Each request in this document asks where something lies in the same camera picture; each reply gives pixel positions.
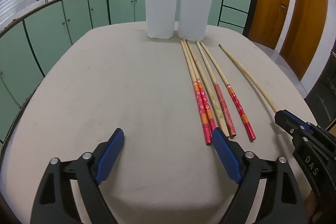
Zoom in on plain bamboo chopstick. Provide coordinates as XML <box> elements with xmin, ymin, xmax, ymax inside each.
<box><xmin>219</xmin><ymin>44</ymin><xmax>278</xmax><ymax>113</ymax></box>

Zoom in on dark red chopstick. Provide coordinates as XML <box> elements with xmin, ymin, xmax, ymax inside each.
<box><xmin>196</xmin><ymin>41</ymin><xmax>236</xmax><ymax>138</ymax></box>

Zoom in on worn wooden chopstick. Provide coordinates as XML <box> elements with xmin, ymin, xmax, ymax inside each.
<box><xmin>185</xmin><ymin>39</ymin><xmax>229</xmax><ymax>137</ymax></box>

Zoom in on red orange striped chopstick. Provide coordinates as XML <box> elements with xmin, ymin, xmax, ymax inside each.
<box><xmin>200</xmin><ymin>42</ymin><xmax>256</xmax><ymax>141</ymax></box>

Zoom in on red floral chopstick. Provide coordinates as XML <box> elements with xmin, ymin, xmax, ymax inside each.
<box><xmin>183</xmin><ymin>40</ymin><xmax>216</xmax><ymax>132</ymax></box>
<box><xmin>181</xmin><ymin>40</ymin><xmax>212</xmax><ymax>145</ymax></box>

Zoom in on green lower kitchen cabinets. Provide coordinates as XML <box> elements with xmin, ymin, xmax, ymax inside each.
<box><xmin>0</xmin><ymin>0</ymin><xmax>258</xmax><ymax>151</ymax></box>

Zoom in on right hand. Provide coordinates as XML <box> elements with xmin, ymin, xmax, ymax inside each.
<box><xmin>305</xmin><ymin>191</ymin><xmax>319</xmax><ymax>223</ymax></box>

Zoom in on white plastic utensil holder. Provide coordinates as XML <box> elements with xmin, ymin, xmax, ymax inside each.
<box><xmin>145</xmin><ymin>0</ymin><xmax>213</xmax><ymax>41</ymax></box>

